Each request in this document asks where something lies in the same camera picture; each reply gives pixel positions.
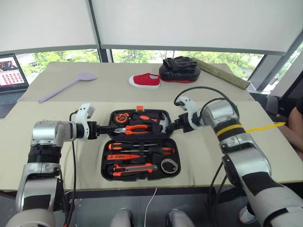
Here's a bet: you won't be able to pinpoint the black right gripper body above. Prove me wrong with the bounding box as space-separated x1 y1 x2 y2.
178 113 192 133

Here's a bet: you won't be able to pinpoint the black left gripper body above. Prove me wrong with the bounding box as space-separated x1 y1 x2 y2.
88 120 101 140

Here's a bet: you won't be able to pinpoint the long orange black screwdriver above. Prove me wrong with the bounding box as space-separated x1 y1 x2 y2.
108 142 159 151
121 146 175 156

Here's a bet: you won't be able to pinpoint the orange voltage tester pen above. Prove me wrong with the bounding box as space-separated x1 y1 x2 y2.
106 153 146 162

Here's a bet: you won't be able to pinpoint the black plastic tool case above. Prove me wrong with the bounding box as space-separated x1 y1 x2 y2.
101 105 182 182

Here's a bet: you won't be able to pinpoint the black electrical tape roll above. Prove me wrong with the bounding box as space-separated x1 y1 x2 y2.
160 158 179 175

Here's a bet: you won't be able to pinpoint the orange utility knife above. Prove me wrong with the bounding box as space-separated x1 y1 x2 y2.
112 163 159 178

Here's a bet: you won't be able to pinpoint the silver claw hammer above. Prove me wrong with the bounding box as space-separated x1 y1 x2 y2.
151 113 173 135

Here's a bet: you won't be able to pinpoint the stubby orange black screwdriver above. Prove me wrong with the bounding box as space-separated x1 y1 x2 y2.
132 113 158 124

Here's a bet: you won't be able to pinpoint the black red boxing pad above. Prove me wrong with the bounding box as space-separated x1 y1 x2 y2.
158 62 202 84

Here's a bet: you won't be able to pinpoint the purple silicone spatula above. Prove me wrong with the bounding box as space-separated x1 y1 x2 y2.
37 72 98 104

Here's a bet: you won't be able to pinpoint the red canvas shoe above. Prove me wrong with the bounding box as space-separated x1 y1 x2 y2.
128 72 162 89

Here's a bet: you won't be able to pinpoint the black gloves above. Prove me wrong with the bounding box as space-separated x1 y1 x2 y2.
162 56 198 71

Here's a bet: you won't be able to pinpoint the olive rolled mat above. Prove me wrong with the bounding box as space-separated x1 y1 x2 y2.
195 59 251 90

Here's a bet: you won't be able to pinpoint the grey rounded shell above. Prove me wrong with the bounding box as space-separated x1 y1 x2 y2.
109 208 134 227
165 208 196 227

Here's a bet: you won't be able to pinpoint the grey slanted window pillar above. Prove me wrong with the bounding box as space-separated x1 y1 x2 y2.
247 35 303 95

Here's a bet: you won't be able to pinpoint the open laptop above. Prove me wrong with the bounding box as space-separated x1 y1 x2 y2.
0 53 30 119

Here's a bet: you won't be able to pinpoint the white roller blind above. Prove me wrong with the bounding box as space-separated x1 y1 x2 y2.
91 0 303 56
0 0 100 55

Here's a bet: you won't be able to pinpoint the black office chair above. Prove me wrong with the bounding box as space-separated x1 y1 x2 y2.
266 79 303 118

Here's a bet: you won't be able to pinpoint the white sneaker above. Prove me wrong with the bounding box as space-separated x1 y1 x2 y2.
238 205 258 225

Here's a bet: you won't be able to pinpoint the person in black shirt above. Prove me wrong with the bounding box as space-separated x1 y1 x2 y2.
281 98 303 158

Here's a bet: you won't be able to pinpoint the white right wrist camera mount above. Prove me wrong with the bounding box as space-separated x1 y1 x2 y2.
176 96 202 131

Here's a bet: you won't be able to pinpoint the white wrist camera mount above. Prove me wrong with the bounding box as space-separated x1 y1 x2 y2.
75 103 97 142
176 96 202 131

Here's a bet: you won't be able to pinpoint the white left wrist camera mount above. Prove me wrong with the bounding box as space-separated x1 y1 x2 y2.
75 103 97 142

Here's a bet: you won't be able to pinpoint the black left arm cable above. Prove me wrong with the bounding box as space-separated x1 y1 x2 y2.
63 109 82 227

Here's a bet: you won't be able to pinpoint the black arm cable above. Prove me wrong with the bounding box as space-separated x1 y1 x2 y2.
174 86 239 114
63 109 82 227

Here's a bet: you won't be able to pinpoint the orange handled pliers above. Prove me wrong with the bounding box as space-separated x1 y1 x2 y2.
113 124 150 136

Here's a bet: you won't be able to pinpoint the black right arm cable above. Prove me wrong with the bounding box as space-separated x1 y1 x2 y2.
174 86 239 114

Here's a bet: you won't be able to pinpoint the black hanging power cable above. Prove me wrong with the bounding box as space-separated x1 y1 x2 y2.
204 160 229 227

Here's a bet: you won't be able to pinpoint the dark window frame post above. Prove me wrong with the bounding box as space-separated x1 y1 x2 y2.
88 0 113 63

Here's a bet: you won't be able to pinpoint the thin white cable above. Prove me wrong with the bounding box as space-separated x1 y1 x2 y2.
145 188 158 227

